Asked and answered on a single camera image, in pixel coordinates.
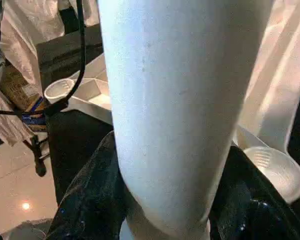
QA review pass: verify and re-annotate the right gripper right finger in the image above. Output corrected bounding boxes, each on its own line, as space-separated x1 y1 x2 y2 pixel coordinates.
207 144 300 240

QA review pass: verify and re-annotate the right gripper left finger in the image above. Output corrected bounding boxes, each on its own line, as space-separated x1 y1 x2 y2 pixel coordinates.
46 131 141 240

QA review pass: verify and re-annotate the white plastic table leg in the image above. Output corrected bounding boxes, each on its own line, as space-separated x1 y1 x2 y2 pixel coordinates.
97 0 273 240

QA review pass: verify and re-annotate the black mat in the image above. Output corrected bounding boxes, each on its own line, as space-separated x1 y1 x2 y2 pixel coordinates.
36 24 121 208

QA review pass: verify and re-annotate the black stand leg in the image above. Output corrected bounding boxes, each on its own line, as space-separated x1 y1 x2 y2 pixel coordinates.
29 136 51 178

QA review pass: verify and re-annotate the brown cardboard box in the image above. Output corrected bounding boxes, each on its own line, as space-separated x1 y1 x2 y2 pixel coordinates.
1 63 50 132

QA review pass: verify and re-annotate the white plastic sheet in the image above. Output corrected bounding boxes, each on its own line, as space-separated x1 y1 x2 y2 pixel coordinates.
0 0 101 147

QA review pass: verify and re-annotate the black loose cable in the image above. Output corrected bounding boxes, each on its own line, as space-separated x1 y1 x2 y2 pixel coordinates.
0 0 86 119

